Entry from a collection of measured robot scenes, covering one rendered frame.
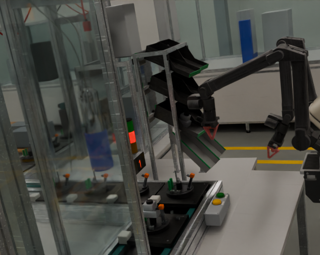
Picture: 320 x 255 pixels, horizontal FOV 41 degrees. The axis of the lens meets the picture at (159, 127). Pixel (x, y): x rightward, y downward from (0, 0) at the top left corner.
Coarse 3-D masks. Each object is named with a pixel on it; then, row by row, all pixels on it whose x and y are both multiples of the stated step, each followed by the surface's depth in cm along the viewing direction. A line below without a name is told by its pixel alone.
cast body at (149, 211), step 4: (148, 200) 180; (152, 200) 180; (144, 204) 180; (148, 204) 179; (152, 204) 178; (144, 208) 180; (148, 208) 179; (152, 208) 178; (144, 212) 180; (148, 212) 180; (152, 212) 179; (156, 212) 179; (144, 216) 181; (148, 216) 180; (152, 216) 179; (156, 216) 179
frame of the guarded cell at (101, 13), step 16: (96, 0) 106; (112, 48) 112; (112, 64) 111; (112, 80) 111; (112, 96) 113; (128, 144) 118; (128, 160) 117; (128, 176) 119; (0, 208) 73; (0, 224) 73; (144, 224) 125; (0, 240) 72; (144, 240) 124
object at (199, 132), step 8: (160, 104) 234; (168, 104) 241; (176, 104) 238; (160, 112) 230; (168, 112) 227; (168, 120) 229; (192, 120) 236; (184, 128) 225; (192, 128) 231; (200, 128) 233
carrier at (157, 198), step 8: (176, 176) 217; (168, 184) 212; (176, 184) 211; (184, 184) 217; (192, 184) 220; (200, 184) 219; (208, 184) 218; (160, 192) 217; (168, 192) 211; (176, 192) 207; (184, 192) 208; (192, 192) 209; (200, 192) 209; (160, 200) 208; (168, 200) 206; (176, 200) 205; (184, 200) 204; (192, 200) 202; (200, 200) 204
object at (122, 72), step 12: (120, 60) 373; (120, 72) 303; (144, 72) 322; (156, 72) 344; (120, 84) 306; (144, 84) 321; (144, 96) 320; (156, 96) 342; (132, 108) 308; (132, 120) 311; (156, 120) 340; (144, 132) 318; (156, 132) 339
